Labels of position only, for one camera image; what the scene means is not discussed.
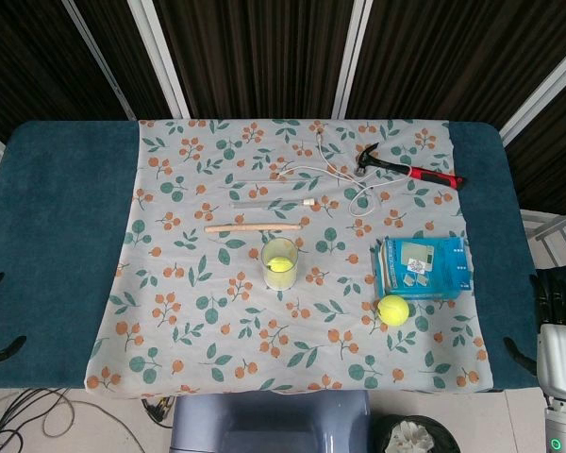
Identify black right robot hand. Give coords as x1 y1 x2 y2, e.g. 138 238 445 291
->
502 268 566 378

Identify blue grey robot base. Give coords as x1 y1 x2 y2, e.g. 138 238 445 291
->
169 390 373 453

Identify clear plastic cup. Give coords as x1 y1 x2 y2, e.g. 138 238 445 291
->
260 237 299 292

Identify grey metal rack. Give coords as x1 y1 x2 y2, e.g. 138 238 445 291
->
520 202 566 271

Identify teal table cover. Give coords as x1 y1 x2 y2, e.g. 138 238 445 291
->
0 120 540 391

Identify blue cardboard box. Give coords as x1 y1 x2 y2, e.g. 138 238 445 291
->
371 237 474 301

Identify black trash bin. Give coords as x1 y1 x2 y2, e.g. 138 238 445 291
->
372 413 461 453

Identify black red claw hammer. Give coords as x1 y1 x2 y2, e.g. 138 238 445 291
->
355 143 466 191

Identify crumpled white paper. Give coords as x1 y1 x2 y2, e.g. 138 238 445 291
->
389 420 436 453

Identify floral tablecloth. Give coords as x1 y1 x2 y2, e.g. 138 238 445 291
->
83 118 494 395

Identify wooden stick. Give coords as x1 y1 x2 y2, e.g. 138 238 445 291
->
204 223 303 234

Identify glass test tube with cork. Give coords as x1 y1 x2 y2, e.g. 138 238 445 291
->
230 197 317 210

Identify thin glass rod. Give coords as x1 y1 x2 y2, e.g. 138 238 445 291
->
233 179 308 187

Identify black floor cable bundle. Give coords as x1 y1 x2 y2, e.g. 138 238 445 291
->
0 386 176 453

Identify white partition frame post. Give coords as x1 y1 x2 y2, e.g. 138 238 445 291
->
59 0 138 122
498 46 566 147
125 0 191 120
331 0 375 120

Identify white cable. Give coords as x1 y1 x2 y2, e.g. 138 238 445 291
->
278 133 412 218

